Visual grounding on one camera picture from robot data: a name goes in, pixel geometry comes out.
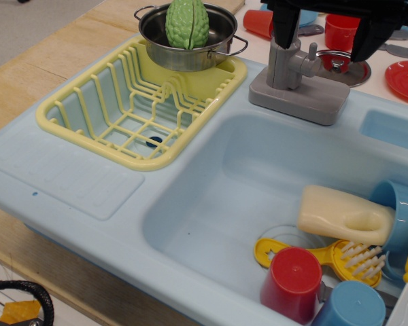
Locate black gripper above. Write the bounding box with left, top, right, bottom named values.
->
left=261, top=0, right=408, bottom=62

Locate grey faucet lever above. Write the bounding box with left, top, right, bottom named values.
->
left=307, top=42, right=318, bottom=61

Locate red upright cup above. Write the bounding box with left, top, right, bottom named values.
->
left=324, top=14, right=360, bottom=52

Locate steel pot lid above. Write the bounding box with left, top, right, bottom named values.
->
left=316, top=50, right=371, bottom=88

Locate red cup lying down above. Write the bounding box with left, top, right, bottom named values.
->
left=243, top=10, right=273, bottom=39

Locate grey toy knife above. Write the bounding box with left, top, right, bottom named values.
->
left=379, top=43, right=408, bottom=58

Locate grey toy faucet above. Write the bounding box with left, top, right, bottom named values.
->
left=248, top=32, right=350, bottom=126

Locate red plate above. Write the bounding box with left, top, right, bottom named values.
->
left=384, top=60, right=408, bottom=102

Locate small steel pot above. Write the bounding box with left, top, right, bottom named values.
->
left=134, top=3, right=248, bottom=72

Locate green toy vegetable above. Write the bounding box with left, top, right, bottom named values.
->
left=165, top=0, right=209, bottom=50

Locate blue cup in sink right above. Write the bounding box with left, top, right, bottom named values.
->
left=369, top=180, right=408, bottom=281

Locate blue cup in sink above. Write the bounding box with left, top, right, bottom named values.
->
left=369, top=180, right=408, bottom=281
left=311, top=280, right=386, bottom=326

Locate yellow dish drying rack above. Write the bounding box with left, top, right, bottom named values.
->
left=35, top=35, right=248, bottom=171

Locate yellow dish brush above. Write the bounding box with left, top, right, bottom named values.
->
left=254, top=238, right=386, bottom=288

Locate light blue toy sink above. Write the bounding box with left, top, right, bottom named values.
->
left=0, top=33, right=408, bottom=326

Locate red cup in sink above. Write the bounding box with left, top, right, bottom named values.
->
left=260, top=247, right=322, bottom=325

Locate blue cup in sink front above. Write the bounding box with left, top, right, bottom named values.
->
left=311, top=280, right=386, bottom=326

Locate white object corner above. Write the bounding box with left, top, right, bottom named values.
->
left=386, top=283, right=408, bottom=326

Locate black cable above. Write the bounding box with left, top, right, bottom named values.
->
left=0, top=280, right=55, bottom=326

